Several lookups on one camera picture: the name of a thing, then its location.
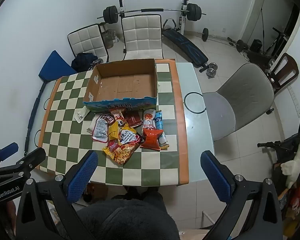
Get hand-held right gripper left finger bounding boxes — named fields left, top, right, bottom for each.
left=16, top=151, right=99, bottom=240

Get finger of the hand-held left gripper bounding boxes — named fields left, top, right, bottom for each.
left=0, top=147, right=47, bottom=182
left=0, top=142, right=19, bottom=168

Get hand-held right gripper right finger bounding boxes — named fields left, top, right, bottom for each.
left=200, top=151, right=283, bottom=240

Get yellow red noodle packet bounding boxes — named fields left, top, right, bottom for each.
left=102, top=127, right=145, bottom=165

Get white snack pack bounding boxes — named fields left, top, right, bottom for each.
left=86, top=120, right=98, bottom=134

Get yellow panda snack packet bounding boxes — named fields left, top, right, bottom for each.
left=108, top=122, right=129, bottom=140

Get small clear plastic packet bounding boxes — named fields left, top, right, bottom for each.
left=74, top=106, right=89, bottom=123

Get orange panda seed packet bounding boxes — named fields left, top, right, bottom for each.
left=109, top=107, right=127, bottom=126

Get red orange chip packet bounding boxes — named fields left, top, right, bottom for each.
left=140, top=128, right=164, bottom=151

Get blue white long packet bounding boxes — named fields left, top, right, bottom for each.
left=154, top=110, right=170, bottom=149

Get small brown cardboard box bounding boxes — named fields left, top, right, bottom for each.
left=84, top=184, right=108, bottom=203

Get green checkered tablecloth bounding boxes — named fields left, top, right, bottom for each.
left=37, top=59, right=189, bottom=187

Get person's dark fleece clothing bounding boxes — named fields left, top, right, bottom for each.
left=76, top=192, right=180, bottom=240

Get black kick scooter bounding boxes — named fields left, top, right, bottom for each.
left=257, top=115, right=300, bottom=163

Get white goose plush toy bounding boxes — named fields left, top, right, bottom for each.
left=281, top=129, right=300, bottom=189

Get grey shell chair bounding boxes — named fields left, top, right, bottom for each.
left=202, top=63, right=275, bottom=142

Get chrome dumbbell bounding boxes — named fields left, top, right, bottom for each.
left=205, top=63, right=218, bottom=78

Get dark blue bag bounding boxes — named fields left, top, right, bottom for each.
left=71, top=52, right=95, bottom=72

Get white power strip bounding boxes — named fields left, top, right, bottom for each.
left=289, top=86, right=300, bottom=117

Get chrome weight plates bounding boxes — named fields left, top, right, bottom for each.
left=89, top=58, right=103, bottom=69

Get white padded chair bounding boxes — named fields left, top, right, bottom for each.
left=121, top=14, right=164, bottom=60
left=67, top=24, right=110, bottom=64

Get dark wooden chair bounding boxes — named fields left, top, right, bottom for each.
left=267, top=52, right=300, bottom=90

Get black blue sit-up bench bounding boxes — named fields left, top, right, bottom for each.
left=161, top=19, right=210, bottom=73

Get black dumbbell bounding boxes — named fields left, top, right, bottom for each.
left=227, top=37, right=250, bottom=60

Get black speaker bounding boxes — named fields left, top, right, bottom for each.
left=251, top=39, right=263, bottom=53

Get brown glass jar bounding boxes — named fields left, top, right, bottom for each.
left=101, top=29, right=114, bottom=49

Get short black dumbbell bar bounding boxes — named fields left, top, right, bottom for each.
left=202, top=28, right=230, bottom=42

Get black exercise machine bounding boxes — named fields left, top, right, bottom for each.
left=262, top=27, right=290, bottom=57

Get black thin pole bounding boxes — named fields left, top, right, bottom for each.
left=259, top=7, right=265, bottom=39

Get black plate barbell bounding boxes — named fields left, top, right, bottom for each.
left=97, top=4, right=207, bottom=23

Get black round ring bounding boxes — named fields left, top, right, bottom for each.
left=185, top=92, right=206, bottom=114

